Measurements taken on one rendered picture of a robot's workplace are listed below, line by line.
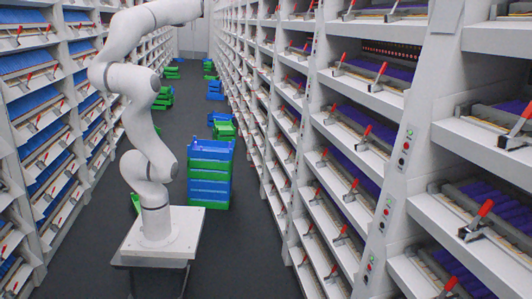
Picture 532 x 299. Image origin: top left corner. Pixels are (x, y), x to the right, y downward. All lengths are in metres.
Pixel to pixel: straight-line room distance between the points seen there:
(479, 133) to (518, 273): 0.25
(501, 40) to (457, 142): 0.19
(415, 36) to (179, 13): 0.82
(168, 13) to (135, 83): 0.34
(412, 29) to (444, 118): 0.23
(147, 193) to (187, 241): 0.30
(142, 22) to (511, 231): 1.08
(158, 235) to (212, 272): 0.45
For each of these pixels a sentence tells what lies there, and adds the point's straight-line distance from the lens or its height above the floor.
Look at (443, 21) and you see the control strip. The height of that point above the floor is 1.30.
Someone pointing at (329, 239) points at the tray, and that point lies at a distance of 1.23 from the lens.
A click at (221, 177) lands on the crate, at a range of 2.08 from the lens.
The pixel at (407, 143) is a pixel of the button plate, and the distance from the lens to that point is 0.80.
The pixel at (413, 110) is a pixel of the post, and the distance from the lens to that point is 0.79.
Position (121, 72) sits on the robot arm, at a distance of 1.04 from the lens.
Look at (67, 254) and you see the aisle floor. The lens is 2.04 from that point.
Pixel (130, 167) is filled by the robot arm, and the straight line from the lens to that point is 1.28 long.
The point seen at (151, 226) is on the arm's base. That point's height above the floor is 0.42.
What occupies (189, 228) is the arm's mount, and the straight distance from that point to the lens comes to 1.52.
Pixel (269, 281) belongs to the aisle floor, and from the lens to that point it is 1.74.
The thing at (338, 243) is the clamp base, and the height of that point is 0.54.
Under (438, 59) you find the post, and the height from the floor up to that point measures 1.23.
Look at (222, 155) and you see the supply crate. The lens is 2.01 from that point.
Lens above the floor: 1.26
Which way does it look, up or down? 23 degrees down
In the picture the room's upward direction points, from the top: 6 degrees clockwise
